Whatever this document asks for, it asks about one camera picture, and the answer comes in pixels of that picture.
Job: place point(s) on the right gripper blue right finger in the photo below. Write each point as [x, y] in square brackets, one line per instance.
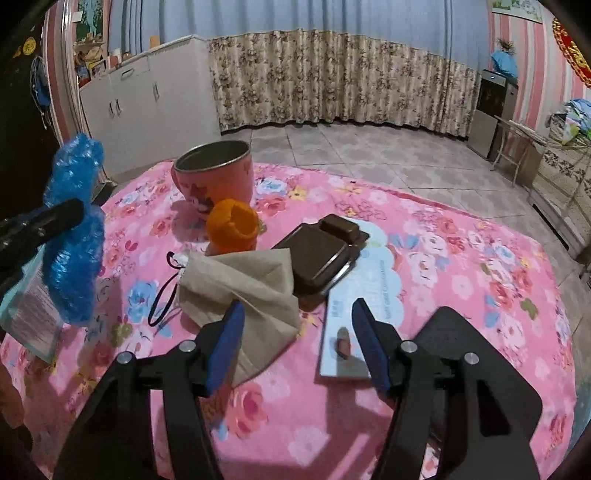
[376, 342]

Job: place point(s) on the blue plastic bag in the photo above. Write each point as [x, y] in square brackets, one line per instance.
[72, 261]

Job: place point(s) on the beige cloth pouch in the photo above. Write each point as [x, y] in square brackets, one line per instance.
[262, 280]

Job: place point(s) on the blue covered bottle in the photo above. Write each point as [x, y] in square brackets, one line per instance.
[505, 64]

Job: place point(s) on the small metal side table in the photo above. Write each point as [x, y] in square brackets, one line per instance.
[520, 147]

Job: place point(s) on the wall poster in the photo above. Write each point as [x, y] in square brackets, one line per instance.
[89, 27]

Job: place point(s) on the orange fruit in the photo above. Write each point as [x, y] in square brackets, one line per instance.
[232, 226]

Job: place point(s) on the white cabinet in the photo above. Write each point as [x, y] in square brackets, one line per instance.
[154, 106]

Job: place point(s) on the patterned covered chest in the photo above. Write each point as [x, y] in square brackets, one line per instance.
[561, 192]

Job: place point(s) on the blue floral curtain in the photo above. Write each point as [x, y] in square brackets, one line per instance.
[406, 63]

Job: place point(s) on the pile of bedding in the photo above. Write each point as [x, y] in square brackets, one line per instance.
[572, 123]

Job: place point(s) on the grey water dispenser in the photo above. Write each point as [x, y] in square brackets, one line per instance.
[497, 99]

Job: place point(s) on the pink metal cup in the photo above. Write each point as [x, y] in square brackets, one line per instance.
[210, 173]

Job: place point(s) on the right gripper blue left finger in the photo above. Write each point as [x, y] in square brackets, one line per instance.
[226, 344]

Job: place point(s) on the landscape wall picture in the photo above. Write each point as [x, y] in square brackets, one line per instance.
[529, 10]

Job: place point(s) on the red gold heart decoration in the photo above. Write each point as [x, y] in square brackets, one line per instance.
[571, 52]

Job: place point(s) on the dark brown ashtray tin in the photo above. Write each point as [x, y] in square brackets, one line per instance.
[322, 253]

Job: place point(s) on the pink floral tablecloth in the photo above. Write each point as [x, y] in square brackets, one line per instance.
[288, 422]

